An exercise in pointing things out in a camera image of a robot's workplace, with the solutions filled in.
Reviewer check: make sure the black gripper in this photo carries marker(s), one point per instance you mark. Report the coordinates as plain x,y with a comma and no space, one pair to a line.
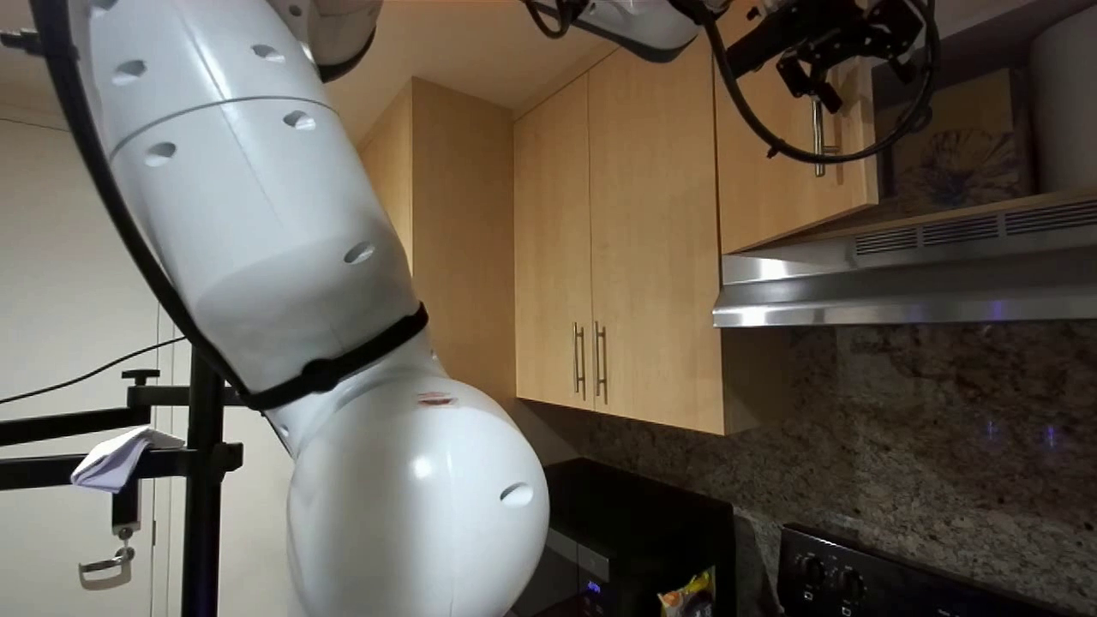
862,29

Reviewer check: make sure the light wood cabinet door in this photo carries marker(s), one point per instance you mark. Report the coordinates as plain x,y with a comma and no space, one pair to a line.
775,192

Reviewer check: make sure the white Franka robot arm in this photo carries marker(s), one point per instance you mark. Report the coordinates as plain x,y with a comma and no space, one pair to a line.
261,208

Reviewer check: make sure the open cabinet body with shelf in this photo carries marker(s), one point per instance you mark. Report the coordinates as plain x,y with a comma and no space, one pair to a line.
983,46

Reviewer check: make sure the tall deep wood cabinet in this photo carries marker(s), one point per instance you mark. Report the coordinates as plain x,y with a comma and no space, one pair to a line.
458,226

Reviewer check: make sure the Fiji cardboard box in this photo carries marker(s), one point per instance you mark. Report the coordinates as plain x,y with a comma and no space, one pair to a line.
961,157

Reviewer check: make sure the stainless steel range hood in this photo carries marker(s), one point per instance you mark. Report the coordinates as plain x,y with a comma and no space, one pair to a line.
913,285

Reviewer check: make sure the black microwave oven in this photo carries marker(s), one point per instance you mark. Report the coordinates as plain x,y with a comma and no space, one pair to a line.
662,525

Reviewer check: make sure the black stove control panel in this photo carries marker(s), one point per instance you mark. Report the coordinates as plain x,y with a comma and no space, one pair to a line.
846,575

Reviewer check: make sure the yellow snack bag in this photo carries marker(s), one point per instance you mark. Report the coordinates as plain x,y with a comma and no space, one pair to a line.
686,595

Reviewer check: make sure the black metal stand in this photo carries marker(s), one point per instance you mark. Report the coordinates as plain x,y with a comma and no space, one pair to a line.
203,515

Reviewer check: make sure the white crumpled cloth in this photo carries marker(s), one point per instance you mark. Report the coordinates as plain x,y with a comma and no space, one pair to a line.
114,456

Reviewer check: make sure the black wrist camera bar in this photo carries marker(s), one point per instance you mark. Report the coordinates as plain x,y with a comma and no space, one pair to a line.
767,46

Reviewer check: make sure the light wood wall cabinet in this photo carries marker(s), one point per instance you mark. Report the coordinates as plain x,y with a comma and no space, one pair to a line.
651,285

